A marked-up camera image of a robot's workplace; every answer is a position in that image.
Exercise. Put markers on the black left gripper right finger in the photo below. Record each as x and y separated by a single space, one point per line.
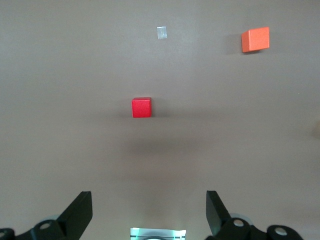
217 215

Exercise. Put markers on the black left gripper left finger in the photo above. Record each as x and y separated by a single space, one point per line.
75 220

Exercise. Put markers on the red wooden block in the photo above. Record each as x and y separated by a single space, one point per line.
141 108

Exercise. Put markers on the orange wooden block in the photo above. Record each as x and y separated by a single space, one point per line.
256 40

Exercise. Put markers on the clear tape patch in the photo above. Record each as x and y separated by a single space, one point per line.
161 32

